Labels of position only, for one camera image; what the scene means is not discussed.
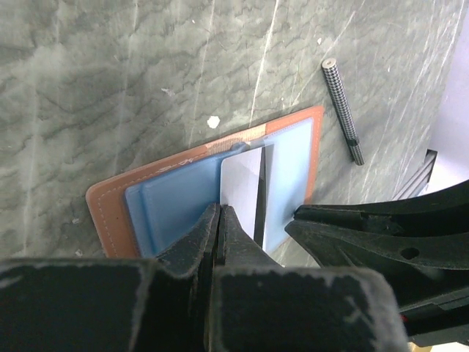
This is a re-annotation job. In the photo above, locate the checkered metal pen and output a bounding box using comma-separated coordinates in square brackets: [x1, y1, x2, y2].
[322, 58, 365, 166]

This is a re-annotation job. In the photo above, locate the aluminium frame rail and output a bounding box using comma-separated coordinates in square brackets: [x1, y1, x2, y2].
[393, 150, 437, 200]

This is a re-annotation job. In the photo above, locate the brown leather card holder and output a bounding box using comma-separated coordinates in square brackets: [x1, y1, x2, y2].
[86, 106, 324, 258]

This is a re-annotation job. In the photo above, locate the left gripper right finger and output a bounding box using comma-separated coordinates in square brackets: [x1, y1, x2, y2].
[215, 205, 279, 268]

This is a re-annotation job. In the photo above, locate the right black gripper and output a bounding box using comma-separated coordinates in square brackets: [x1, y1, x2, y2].
[285, 181, 468, 345]

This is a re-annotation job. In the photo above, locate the white credit card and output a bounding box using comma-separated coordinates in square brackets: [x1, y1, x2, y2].
[220, 145, 274, 247]

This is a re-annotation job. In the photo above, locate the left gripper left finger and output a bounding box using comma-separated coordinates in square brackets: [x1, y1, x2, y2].
[156, 204, 220, 279]

